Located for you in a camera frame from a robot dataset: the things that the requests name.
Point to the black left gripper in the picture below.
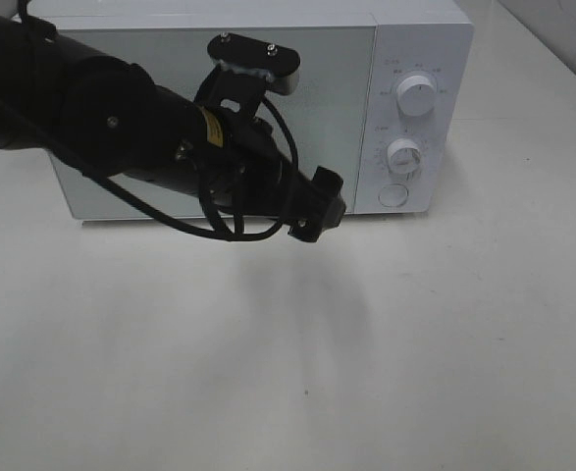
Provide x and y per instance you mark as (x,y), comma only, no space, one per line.
(241,168)

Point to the white round door button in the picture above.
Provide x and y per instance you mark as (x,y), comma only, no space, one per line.
(393,195)

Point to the white microwave door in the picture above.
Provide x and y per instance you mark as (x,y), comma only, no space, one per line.
(325,114)

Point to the white timer knob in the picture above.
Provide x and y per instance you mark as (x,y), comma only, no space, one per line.
(403,156)

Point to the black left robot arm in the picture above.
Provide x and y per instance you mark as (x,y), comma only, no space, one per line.
(106,117)

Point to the white microwave oven body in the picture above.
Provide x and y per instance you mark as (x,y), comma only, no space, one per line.
(409,36)

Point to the white upper power knob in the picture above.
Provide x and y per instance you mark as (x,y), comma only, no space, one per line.
(416,94)

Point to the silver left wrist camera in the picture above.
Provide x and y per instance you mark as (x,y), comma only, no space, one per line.
(276,64)

